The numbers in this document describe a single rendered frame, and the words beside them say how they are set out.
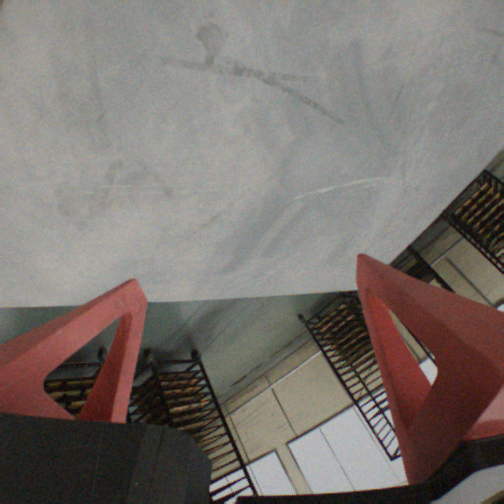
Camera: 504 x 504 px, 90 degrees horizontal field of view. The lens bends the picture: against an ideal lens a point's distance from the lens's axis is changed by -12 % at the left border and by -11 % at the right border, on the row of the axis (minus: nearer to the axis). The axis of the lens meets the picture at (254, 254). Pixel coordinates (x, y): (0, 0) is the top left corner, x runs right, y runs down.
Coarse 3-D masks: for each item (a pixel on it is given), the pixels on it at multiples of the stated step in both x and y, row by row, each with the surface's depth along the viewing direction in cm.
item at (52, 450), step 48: (48, 336) 7; (0, 384) 6; (96, 384) 10; (0, 432) 4; (48, 432) 4; (96, 432) 4; (144, 432) 4; (0, 480) 4; (48, 480) 4; (96, 480) 4; (144, 480) 4; (192, 480) 4
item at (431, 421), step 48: (384, 288) 8; (432, 288) 7; (384, 336) 10; (432, 336) 6; (480, 336) 5; (384, 384) 9; (432, 384) 6; (480, 384) 4; (432, 432) 6; (480, 432) 5; (432, 480) 6; (480, 480) 5
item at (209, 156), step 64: (0, 0) 14; (64, 0) 15; (128, 0) 17; (192, 0) 19; (256, 0) 21; (320, 0) 23; (384, 0) 25; (448, 0) 27; (0, 64) 16; (64, 64) 18; (128, 64) 20; (192, 64) 23; (256, 64) 25; (320, 64) 28; (384, 64) 31; (448, 64) 35; (0, 128) 19; (64, 128) 21; (128, 128) 24; (192, 128) 27; (256, 128) 30; (320, 128) 34; (384, 128) 39; (448, 128) 47; (0, 192) 22; (64, 192) 25; (128, 192) 29; (192, 192) 33; (256, 192) 38; (320, 192) 44; (384, 192) 53; (448, 192) 68; (0, 256) 27; (64, 256) 31; (128, 256) 35; (192, 256) 41; (256, 256) 49; (320, 256) 60; (384, 256) 80
